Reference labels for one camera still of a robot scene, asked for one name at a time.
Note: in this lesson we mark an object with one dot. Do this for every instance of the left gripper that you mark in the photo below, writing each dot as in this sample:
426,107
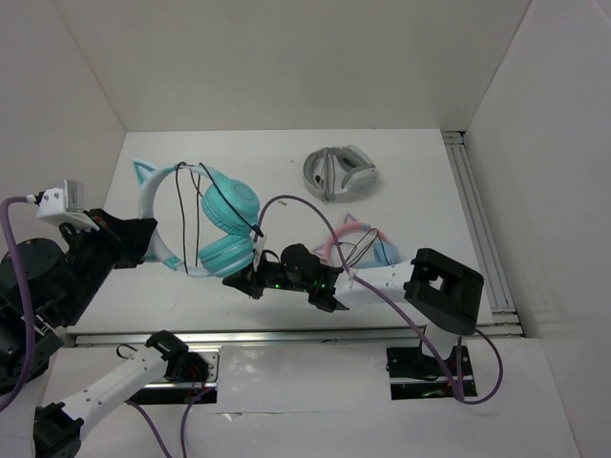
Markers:
108,231

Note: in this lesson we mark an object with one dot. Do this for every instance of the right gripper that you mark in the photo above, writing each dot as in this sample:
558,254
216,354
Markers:
247,281

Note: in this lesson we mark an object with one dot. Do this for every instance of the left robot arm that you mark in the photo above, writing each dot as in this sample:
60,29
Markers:
44,287

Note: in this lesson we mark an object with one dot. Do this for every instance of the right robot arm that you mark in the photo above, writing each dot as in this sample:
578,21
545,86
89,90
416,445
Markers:
446,292

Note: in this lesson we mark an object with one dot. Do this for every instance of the pink blue cat-ear headphones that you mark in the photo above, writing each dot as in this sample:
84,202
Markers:
363,246

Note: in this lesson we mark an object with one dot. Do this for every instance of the grey white folded headphones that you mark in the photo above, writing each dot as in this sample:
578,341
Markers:
339,173

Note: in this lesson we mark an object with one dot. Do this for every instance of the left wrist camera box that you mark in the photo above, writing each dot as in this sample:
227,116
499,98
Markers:
63,203

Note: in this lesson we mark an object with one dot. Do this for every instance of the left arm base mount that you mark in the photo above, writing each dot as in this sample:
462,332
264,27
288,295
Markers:
199,379

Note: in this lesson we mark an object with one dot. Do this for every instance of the aluminium rail front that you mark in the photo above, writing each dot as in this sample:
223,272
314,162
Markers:
255,337

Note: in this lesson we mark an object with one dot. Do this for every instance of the aluminium rail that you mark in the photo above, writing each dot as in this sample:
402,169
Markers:
496,285
255,337

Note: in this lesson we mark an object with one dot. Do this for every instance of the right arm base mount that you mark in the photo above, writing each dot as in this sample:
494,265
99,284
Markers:
415,376

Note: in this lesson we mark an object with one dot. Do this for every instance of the aluminium rail right side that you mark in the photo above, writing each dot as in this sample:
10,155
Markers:
496,285

